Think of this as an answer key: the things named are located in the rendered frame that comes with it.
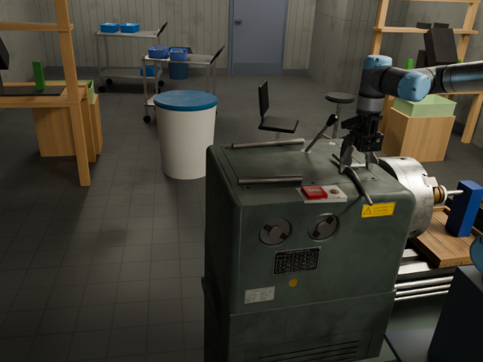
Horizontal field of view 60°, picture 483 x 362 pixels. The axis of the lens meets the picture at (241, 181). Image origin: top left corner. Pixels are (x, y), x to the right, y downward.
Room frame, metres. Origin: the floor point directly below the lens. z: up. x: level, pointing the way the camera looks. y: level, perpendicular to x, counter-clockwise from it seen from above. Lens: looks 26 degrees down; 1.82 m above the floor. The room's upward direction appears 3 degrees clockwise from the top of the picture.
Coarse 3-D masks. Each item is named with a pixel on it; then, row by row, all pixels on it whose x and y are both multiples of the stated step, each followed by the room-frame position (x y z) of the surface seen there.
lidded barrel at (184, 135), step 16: (160, 96) 3.89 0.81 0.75; (176, 96) 3.92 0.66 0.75; (192, 96) 3.95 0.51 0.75; (208, 96) 3.98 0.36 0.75; (160, 112) 3.68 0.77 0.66; (176, 112) 3.60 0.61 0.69; (192, 112) 3.62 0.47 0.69; (208, 112) 3.72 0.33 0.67; (160, 128) 3.71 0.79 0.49; (176, 128) 3.61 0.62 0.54; (192, 128) 3.63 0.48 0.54; (208, 128) 3.74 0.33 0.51; (160, 144) 3.76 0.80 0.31; (176, 144) 3.63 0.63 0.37; (192, 144) 3.64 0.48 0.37; (208, 144) 3.76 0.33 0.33; (176, 160) 3.64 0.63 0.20; (192, 160) 3.65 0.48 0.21; (176, 176) 3.65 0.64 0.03; (192, 176) 3.66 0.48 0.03
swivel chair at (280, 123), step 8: (264, 80) 4.40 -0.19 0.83; (264, 88) 4.29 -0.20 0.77; (264, 96) 4.26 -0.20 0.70; (264, 104) 4.24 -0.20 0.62; (264, 112) 4.21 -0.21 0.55; (264, 120) 4.30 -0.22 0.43; (272, 120) 4.32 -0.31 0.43; (280, 120) 4.33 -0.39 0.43; (288, 120) 4.34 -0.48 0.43; (296, 120) 4.36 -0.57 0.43; (264, 128) 4.09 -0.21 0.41; (272, 128) 4.08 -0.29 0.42; (280, 128) 4.07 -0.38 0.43; (288, 128) 4.08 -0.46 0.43
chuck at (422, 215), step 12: (408, 168) 1.36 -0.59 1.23; (420, 168) 1.37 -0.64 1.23; (408, 180) 1.31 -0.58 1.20; (420, 180) 1.32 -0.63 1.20; (420, 192) 1.28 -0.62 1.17; (432, 192) 1.29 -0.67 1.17; (420, 204) 1.27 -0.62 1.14; (432, 204) 1.28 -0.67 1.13; (420, 216) 1.26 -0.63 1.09; (420, 228) 1.27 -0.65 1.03
